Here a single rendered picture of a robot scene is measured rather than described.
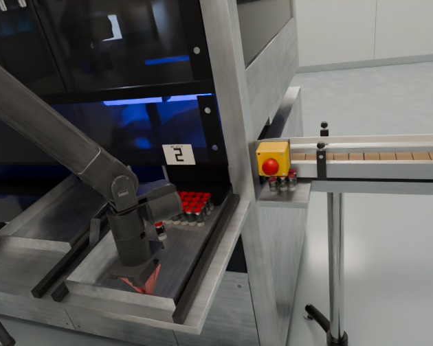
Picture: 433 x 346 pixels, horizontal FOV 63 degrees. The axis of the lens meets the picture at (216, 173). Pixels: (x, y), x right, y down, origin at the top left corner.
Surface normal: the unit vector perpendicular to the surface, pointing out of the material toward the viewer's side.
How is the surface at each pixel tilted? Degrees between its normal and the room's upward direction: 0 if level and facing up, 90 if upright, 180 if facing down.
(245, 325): 90
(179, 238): 0
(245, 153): 90
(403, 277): 0
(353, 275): 0
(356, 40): 90
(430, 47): 90
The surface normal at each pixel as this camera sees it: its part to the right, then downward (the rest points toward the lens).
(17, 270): -0.17, -0.86
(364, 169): -0.31, 0.51
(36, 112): 0.58, 0.19
